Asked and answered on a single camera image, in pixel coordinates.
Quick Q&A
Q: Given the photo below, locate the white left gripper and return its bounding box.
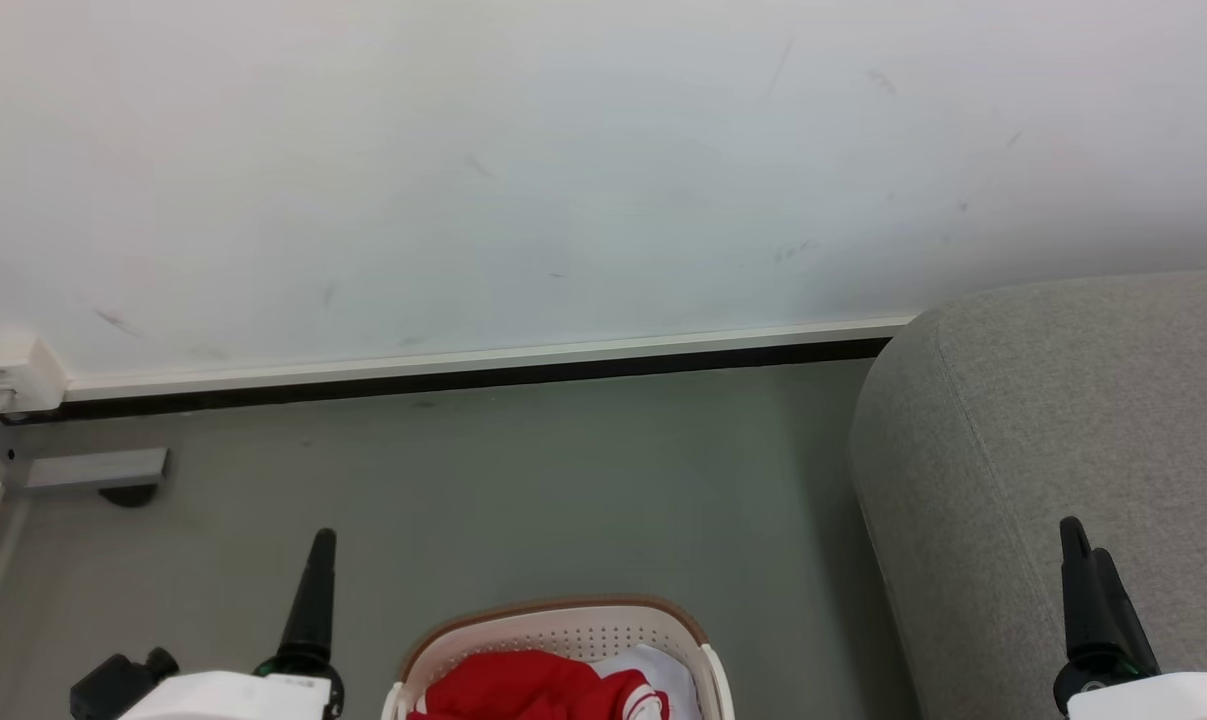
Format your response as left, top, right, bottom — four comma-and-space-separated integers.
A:
148, 528, 345, 720

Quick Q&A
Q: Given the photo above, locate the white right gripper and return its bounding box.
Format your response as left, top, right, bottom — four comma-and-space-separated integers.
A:
1053, 516, 1207, 720

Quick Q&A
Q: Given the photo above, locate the grey fabric sofa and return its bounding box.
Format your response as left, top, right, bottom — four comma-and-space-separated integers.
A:
847, 268, 1207, 720

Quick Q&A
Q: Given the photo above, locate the cream perforated laundry basket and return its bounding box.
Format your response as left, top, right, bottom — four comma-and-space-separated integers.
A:
380, 596, 736, 720

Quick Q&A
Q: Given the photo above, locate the white baseboard strip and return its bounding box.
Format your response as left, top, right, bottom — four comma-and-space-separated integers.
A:
61, 314, 920, 403

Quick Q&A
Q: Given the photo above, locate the grey metal frame bar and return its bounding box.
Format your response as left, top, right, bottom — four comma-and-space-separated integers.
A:
0, 385, 170, 493

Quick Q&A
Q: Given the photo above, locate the white wall socket box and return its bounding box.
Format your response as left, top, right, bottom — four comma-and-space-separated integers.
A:
0, 332, 70, 417

